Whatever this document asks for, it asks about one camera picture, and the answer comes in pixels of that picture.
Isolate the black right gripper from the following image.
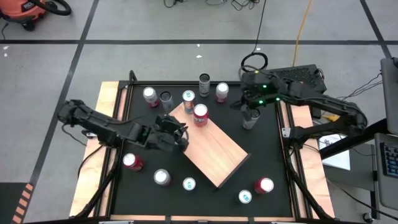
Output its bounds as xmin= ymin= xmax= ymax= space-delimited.
xmin=229 ymin=90 xmax=274 ymax=121

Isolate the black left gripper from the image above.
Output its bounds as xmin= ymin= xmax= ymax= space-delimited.
xmin=154 ymin=114 xmax=190 ymax=152

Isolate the silver blue slim can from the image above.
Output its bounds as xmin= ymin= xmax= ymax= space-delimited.
xmin=182 ymin=177 xmax=197 ymax=192
xmin=182 ymin=90 xmax=197 ymax=114
xmin=238 ymin=189 xmax=253 ymax=205

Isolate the red soda can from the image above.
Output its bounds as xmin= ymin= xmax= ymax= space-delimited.
xmin=122 ymin=152 xmax=144 ymax=172

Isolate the tall silver can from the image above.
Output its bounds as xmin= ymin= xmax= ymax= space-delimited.
xmin=242 ymin=107 xmax=261 ymax=130

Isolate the pink and white can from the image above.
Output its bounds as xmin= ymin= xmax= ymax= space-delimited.
xmin=153 ymin=169 xmax=172 ymax=187
xmin=215 ymin=82 xmax=230 ymax=104
xmin=142 ymin=86 xmax=160 ymax=108

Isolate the silver can with dark top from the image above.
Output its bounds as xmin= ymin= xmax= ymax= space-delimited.
xmin=159 ymin=90 xmax=175 ymax=113

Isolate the white Celsius can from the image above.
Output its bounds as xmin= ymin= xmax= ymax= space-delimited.
xmin=198 ymin=73 xmax=211 ymax=98

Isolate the black computer case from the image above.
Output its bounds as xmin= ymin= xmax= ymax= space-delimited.
xmin=267 ymin=64 xmax=328 ymax=94

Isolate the small yellow object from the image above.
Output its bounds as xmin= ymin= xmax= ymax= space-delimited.
xmin=323 ymin=113 xmax=341 ymax=123

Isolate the white paper sheet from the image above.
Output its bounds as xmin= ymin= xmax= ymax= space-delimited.
xmin=317 ymin=135 xmax=352 ymax=171

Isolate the black metal beam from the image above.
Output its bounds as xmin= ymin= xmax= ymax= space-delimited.
xmin=318 ymin=118 xmax=398 ymax=160

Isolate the grey computer monitor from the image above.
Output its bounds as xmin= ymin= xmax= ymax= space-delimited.
xmin=379 ymin=57 xmax=398 ymax=136

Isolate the black keyboard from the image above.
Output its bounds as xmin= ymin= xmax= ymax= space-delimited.
xmin=379 ymin=142 xmax=398 ymax=179

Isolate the grey desk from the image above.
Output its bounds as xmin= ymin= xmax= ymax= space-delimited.
xmin=373 ymin=132 xmax=398 ymax=212

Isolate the orange shop vacuum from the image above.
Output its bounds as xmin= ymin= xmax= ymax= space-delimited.
xmin=0 ymin=0 xmax=47 ymax=31

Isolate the wooden shelf with black frame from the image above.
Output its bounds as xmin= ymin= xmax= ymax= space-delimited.
xmin=167 ymin=101 xmax=251 ymax=189

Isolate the black coiled cable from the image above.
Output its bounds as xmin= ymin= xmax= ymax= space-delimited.
xmin=241 ymin=0 xmax=269 ymax=73

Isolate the black aluminium table frame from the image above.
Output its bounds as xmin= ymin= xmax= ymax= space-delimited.
xmin=70 ymin=70 xmax=335 ymax=224

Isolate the yellow extension cable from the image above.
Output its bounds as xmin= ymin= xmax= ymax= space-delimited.
xmin=292 ymin=0 xmax=313 ymax=68

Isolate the black vacuum hose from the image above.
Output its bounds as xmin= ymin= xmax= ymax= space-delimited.
xmin=29 ymin=0 xmax=72 ymax=16

